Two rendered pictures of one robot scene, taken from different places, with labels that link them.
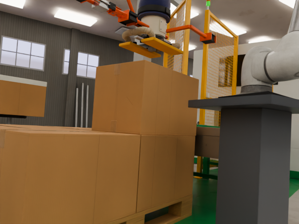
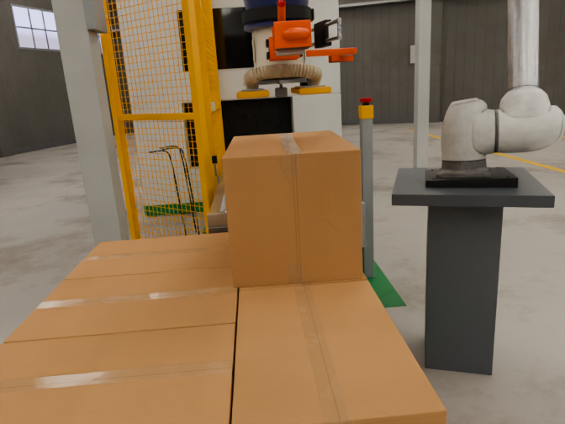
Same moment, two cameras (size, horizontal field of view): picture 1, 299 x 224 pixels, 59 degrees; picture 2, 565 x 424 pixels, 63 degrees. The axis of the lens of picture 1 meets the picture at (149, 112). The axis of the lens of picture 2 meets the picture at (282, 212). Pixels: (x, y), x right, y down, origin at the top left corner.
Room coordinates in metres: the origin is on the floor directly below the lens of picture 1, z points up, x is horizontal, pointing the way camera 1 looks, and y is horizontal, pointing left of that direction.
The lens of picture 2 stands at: (0.54, 1.08, 1.13)
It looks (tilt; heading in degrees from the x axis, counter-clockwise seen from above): 15 degrees down; 319
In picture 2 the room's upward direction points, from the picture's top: 4 degrees counter-clockwise
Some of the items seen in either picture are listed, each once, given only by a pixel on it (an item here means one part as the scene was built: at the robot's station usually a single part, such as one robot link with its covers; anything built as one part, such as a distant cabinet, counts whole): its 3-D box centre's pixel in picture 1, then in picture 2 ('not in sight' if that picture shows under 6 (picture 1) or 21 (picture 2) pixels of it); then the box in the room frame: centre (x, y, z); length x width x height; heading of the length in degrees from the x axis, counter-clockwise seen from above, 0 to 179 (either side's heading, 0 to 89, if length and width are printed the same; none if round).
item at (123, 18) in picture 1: (127, 18); (283, 49); (1.56, 0.16, 1.23); 0.10 x 0.08 x 0.06; 52
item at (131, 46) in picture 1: (141, 48); (252, 88); (1.81, 0.08, 1.13); 0.34 x 0.10 x 0.05; 142
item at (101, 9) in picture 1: (100, 5); (289, 45); (1.39, 0.30, 1.22); 0.07 x 0.07 x 0.04; 52
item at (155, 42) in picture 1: (163, 44); (308, 85); (1.70, -0.06, 1.13); 0.34 x 0.10 x 0.05; 142
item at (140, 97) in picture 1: (148, 103); (289, 197); (1.75, 0.01, 0.74); 0.60 x 0.40 x 0.40; 141
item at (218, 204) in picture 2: not in sight; (227, 183); (3.16, -0.68, 0.50); 2.31 x 0.05 x 0.19; 142
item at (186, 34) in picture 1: (172, 90); (154, 107); (3.27, -0.27, 1.05); 0.87 x 0.10 x 2.10; 14
